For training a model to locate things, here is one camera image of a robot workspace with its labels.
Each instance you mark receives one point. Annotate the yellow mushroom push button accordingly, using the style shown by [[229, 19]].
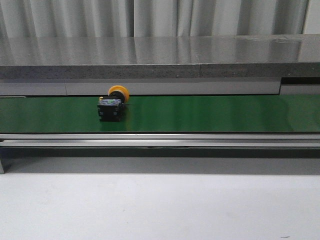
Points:
[[111, 107]]

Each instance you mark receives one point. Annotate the green conveyor belt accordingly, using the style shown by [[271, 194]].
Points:
[[203, 113]]

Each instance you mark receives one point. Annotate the grey stone slab table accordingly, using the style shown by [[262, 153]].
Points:
[[240, 56]]

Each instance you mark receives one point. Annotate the grey rear conveyor guard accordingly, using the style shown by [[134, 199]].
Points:
[[163, 86]]

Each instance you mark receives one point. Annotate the grey conveyor support leg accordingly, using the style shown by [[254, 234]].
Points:
[[5, 160]]

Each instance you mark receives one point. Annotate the grey pleated curtain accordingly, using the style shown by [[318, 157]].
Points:
[[150, 18]]

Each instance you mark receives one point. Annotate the aluminium front conveyor rail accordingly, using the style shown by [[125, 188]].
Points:
[[273, 140]]

